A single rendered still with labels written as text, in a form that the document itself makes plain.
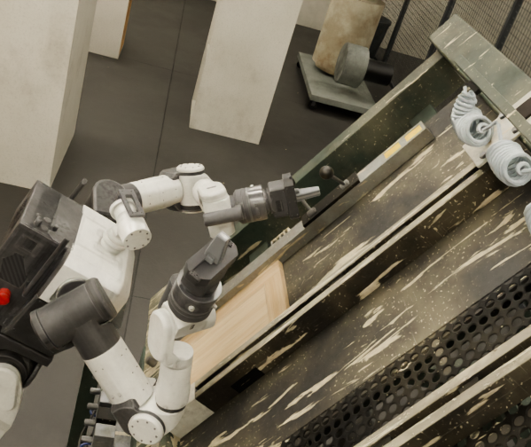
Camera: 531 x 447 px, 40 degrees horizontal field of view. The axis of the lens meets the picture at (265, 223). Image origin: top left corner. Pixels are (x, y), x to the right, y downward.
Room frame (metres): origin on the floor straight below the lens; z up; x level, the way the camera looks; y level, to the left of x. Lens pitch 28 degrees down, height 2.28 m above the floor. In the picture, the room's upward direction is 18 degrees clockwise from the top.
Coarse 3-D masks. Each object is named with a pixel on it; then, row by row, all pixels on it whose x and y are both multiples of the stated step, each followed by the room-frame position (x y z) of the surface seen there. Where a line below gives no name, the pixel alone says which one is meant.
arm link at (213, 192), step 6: (204, 186) 1.64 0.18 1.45; (210, 186) 1.63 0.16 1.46; (216, 186) 1.62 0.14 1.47; (222, 186) 1.61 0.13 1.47; (198, 192) 1.63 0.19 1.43; (204, 192) 1.58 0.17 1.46; (210, 192) 1.58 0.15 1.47; (216, 192) 1.58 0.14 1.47; (222, 192) 1.58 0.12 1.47; (198, 198) 1.67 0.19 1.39; (204, 198) 1.57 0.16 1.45; (210, 198) 1.57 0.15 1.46; (216, 198) 1.57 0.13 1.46; (222, 198) 1.58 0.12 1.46
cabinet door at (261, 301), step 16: (272, 272) 1.71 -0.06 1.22; (256, 288) 1.69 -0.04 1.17; (272, 288) 1.65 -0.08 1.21; (224, 304) 1.72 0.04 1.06; (240, 304) 1.68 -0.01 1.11; (256, 304) 1.63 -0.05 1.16; (272, 304) 1.58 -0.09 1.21; (288, 304) 1.57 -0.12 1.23; (224, 320) 1.66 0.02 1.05; (240, 320) 1.61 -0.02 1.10; (256, 320) 1.57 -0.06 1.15; (192, 336) 1.68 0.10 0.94; (208, 336) 1.64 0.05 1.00; (224, 336) 1.59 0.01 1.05; (240, 336) 1.55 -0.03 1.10; (208, 352) 1.57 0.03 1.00; (224, 352) 1.53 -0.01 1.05; (192, 368) 1.55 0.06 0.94; (208, 368) 1.51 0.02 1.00
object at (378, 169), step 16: (400, 144) 1.83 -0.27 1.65; (416, 144) 1.81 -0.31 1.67; (384, 160) 1.81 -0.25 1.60; (400, 160) 1.81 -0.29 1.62; (368, 176) 1.79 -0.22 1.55; (384, 176) 1.80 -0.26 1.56; (352, 192) 1.79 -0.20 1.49; (336, 208) 1.78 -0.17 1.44; (320, 224) 1.77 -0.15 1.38; (288, 240) 1.76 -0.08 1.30; (304, 240) 1.77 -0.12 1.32; (272, 256) 1.75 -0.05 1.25; (288, 256) 1.76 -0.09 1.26; (240, 272) 1.78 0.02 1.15; (256, 272) 1.74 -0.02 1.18; (224, 288) 1.76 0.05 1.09; (240, 288) 1.74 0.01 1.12
